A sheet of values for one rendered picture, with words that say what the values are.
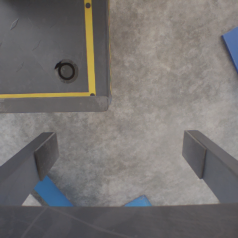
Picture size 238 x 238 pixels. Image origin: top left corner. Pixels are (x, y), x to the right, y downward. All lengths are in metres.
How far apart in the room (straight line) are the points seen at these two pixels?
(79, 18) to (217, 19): 0.56
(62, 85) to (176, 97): 0.49
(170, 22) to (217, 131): 0.48
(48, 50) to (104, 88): 0.12
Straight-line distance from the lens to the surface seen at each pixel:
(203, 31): 0.75
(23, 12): 0.37
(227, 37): 0.78
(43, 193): 0.82
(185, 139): 0.17
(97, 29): 0.32
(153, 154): 0.77
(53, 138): 0.16
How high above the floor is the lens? 0.66
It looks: 74 degrees down
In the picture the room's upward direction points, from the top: 179 degrees counter-clockwise
